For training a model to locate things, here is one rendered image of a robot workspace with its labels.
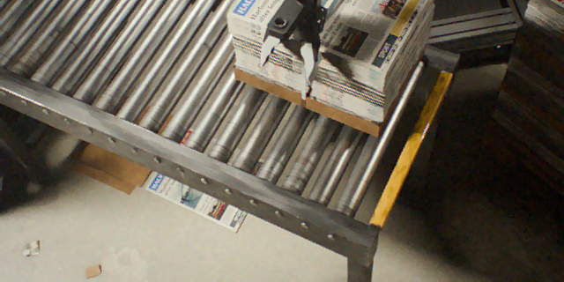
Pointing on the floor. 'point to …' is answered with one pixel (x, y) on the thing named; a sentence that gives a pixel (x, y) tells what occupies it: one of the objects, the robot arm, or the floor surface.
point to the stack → (537, 18)
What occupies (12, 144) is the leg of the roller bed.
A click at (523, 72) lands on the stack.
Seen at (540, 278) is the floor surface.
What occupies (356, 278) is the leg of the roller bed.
